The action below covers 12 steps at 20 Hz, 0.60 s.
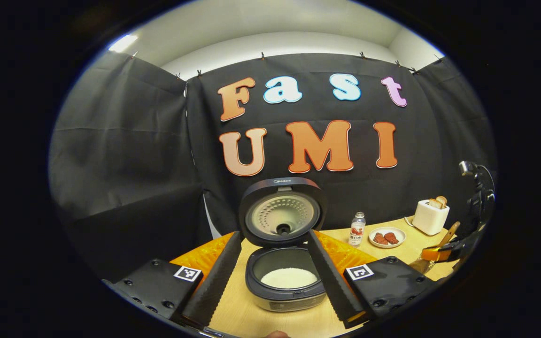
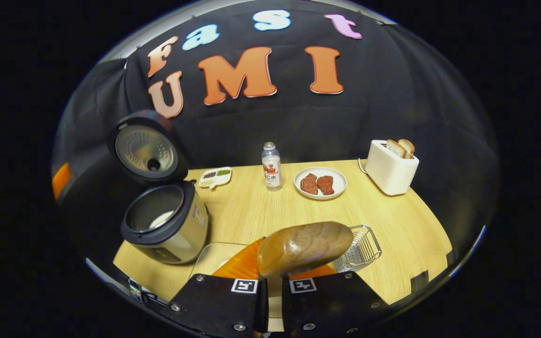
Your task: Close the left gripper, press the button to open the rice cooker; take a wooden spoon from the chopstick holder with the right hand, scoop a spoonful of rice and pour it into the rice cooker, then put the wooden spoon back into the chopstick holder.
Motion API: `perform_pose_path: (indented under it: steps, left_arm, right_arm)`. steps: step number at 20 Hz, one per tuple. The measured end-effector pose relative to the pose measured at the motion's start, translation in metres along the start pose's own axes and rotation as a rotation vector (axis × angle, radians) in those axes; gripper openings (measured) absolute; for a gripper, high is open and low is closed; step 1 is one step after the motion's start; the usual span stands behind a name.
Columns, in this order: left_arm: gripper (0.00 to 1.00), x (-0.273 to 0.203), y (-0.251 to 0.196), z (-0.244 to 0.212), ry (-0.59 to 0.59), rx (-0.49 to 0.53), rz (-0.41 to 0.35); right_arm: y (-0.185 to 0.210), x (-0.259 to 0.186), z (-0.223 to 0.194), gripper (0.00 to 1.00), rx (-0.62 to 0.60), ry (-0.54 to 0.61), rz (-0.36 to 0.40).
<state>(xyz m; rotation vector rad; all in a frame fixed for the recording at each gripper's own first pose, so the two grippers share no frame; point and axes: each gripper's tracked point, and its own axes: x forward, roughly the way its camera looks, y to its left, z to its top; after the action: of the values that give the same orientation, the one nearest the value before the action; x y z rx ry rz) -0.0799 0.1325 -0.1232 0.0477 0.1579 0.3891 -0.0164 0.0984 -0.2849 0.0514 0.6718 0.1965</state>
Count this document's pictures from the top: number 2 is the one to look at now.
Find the red meat piece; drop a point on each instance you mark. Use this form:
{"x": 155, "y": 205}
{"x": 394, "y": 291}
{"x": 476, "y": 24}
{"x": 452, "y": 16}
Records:
{"x": 309, "y": 184}
{"x": 326, "y": 185}

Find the white round plate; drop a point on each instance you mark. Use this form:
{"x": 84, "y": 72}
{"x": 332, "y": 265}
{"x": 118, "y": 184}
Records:
{"x": 338, "y": 185}

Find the toast bread slice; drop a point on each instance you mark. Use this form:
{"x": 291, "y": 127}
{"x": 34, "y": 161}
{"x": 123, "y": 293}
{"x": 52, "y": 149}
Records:
{"x": 395, "y": 149}
{"x": 409, "y": 146}

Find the dark grey rice cooker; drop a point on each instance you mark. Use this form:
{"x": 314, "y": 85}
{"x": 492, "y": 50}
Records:
{"x": 176, "y": 234}

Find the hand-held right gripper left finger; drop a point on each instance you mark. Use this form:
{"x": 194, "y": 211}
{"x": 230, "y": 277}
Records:
{"x": 214, "y": 300}

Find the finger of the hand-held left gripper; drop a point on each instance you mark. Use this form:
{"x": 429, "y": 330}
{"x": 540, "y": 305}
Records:
{"x": 61, "y": 180}

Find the wooden spoon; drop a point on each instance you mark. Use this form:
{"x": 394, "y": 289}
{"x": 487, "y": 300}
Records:
{"x": 303, "y": 246}

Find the black backdrop cloth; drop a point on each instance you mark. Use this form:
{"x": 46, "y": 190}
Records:
{"x": 416, "y": 94}

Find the clear drink bottle red label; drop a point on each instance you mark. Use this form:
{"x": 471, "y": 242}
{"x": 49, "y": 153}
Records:
{"x": 272, "y": 169}

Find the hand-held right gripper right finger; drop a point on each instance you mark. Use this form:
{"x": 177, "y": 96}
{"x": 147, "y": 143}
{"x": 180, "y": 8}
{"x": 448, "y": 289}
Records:
{"x": 336, "y": 305}

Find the white divided bean dish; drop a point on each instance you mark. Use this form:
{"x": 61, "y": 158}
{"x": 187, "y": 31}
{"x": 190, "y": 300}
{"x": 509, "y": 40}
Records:
{"x": 215, "y": 177}

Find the white toaster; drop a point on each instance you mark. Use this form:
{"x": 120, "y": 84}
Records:
{"x": 390, "y": 176}

